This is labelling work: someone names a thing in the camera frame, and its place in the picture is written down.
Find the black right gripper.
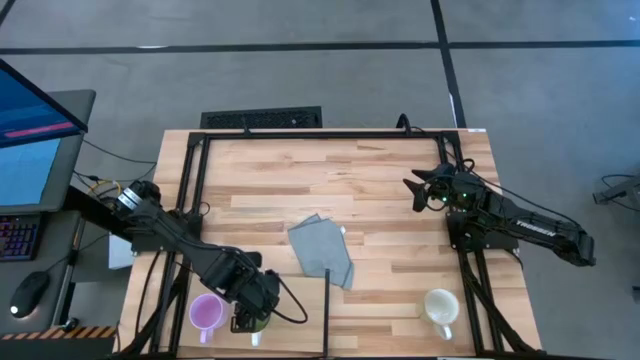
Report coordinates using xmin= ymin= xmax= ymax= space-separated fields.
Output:
xmin=402 ymin=163 xmax=474 ymax=214

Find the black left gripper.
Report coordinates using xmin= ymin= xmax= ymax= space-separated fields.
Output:
xmin=229 ymin=269 xmax=282 ymax=335

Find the green ribbed mug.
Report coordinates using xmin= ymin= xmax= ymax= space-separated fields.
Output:
xmin=249 ymin=312 xmax=274 ymax=348

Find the pink mug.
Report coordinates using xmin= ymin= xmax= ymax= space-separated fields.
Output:
xmin=188 ymin=292 xmax=231 ymax=345

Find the cream white mug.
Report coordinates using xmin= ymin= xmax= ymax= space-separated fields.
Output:
xmin=417 ymin=288 xmax=461 ymax=342

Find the wooden shelf board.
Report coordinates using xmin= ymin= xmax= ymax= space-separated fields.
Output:
xmin=178 ymin=273 xmax=331 ymax=354

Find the grey folded cloth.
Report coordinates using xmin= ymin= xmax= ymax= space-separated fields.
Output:
xmin=287 ymin=213 xmax=356 ymax=291

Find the white box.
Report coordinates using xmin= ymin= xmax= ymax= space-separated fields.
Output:
xmin=108 ymin=233 xmax=135 ymax=271

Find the black keyboard on floor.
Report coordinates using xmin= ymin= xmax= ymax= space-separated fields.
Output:
xmin=199 ymin=105 xmax=324 ymax=130

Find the orange black hazard tape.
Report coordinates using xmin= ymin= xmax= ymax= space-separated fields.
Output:
xmin=0 ymin=326 xmax=117 ymax=342

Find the grey desk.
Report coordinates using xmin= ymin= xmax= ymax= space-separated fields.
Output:
xmin=0 ymin=209 xmax=84 ymax=336

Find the black computer mouse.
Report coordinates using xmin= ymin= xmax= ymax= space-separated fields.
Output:
xmin=8 ymin=271 xmax=51 ymax=320

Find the backlit black keyboard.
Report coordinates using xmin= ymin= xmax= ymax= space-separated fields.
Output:
xmin=0 ymin=214 xmax=42 ymax=262

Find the grey framed monitor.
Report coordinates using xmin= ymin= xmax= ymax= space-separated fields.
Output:
xmin=0 ymin=89 xmax=97 ymax=216

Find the tilted black monitor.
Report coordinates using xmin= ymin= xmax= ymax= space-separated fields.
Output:
xmin=0 ymin=58 xmax=90 ymax=150

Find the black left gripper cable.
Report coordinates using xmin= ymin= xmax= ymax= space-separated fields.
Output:
xmin=269 ymin=276 xmax=310 ymax=325

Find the black shelf post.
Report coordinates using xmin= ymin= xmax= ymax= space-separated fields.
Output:
xmin=322 ymin=268 xmax=332 ymax=359

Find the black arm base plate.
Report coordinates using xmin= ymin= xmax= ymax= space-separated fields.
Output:
xmin=446 ymin=212 xmax=520 ymax=251
xmin=130 ymin=212 xmax=204 ymax=254

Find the black metal table frame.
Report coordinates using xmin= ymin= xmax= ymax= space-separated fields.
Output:
xmin=112 ymin=128 xmax=546 ymax=360

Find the black stand with cables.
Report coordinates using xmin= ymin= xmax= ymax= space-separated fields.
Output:
xmin=592 ymin=173 xmax=640 ymax=207

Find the yellow cable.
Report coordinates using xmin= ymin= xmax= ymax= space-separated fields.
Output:
xmin=88 ymin=178 xmax=123 ymax=200

